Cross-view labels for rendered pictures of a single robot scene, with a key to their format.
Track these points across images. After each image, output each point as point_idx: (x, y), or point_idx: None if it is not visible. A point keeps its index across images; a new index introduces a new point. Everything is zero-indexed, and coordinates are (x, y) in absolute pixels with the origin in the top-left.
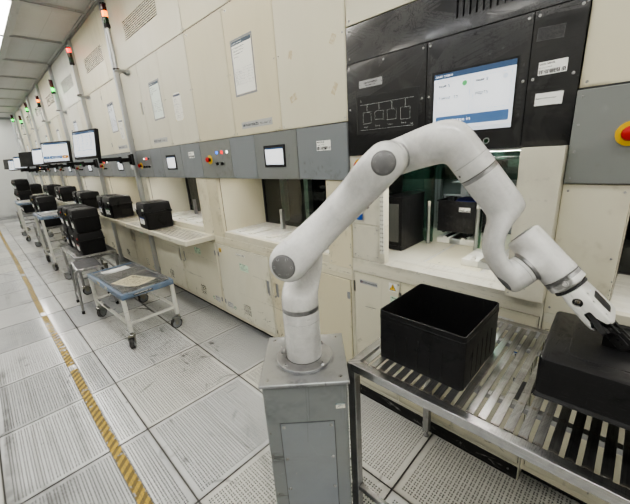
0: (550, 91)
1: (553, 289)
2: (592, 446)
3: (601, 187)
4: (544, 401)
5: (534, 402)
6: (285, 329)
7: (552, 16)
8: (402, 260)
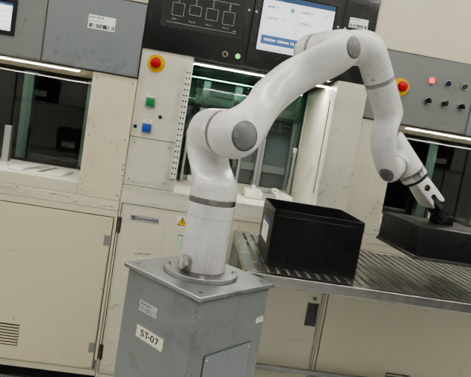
0: None
1: (412, 179)
2: (442, 291)
3: None
4: (332, 318)
5: (394, 278)
6: (201, 228)
7: None
8: (185, 191)
